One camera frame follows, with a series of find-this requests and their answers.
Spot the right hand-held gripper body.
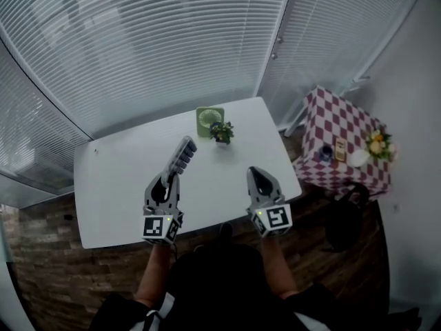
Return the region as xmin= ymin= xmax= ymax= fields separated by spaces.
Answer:
xmin=245 ymin=200 xmax=293 ymax=238

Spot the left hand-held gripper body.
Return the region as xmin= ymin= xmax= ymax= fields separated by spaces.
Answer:
xmin=142 ymin=201 xmax=184 ymax=245

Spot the grey keypad with purple keys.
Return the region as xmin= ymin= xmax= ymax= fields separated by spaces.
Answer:
xmin=161 ymin=135 xmax=198 ymax=185

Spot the person's left forearm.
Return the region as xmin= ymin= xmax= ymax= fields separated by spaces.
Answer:
xmin=134 ymin=241 xmax=173 ymax=308

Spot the person's right forearm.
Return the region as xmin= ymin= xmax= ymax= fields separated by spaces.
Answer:
xmin=260 ymin=234 xmax=299 ymax=299

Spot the person's right black shoe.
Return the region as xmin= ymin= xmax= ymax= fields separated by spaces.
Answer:
xmin=219 ymin=221 xmax=234 ymax=243

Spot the small potted purple flower plant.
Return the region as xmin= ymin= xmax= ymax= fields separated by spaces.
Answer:
xmin=209 ymin=121 xmax=235 ymax=146

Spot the black chair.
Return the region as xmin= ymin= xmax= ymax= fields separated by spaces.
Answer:
xmin=322 ymin=181 xmax=371 ymax=253

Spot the small yellow box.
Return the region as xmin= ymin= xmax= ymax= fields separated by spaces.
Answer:
xmin=334 ymin=138 xmax=347 ymax=161

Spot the green square desk fan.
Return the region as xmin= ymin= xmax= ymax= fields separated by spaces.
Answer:
xmin=196 ymin=106 xmax=225 ymax=139

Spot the person's black clothing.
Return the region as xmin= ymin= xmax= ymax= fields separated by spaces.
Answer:
xmin=88 ymin=241 xmax=349 ymax=331

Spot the white round vase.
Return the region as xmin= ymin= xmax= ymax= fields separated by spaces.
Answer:
xmin=350 ymin=149 xmax=370 ymax=168

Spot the red white checkered cloth table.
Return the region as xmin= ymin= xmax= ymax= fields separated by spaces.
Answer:
xmin=292 ymin=85 xmax=393 ymax=199

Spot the yellow flower bouquet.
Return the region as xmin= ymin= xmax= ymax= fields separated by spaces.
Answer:
xmin=365 ymin=126 xmax=397 ymax=161

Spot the white side window blind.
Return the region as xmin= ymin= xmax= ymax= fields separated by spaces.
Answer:
xmin=0 ymin=46 xmax=92 ymax=196

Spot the wide white window blind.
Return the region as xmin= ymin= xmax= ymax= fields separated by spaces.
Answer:
xmin=0 ymin=0 xmax=296 ymax=141

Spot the white door window blind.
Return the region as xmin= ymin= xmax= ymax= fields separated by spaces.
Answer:
xmin=256 ymin=0 xmax=428 ymax=130

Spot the black slipper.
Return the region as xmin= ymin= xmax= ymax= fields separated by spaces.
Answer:
xmin=389 ymin=307 xmax=422 ymax=329

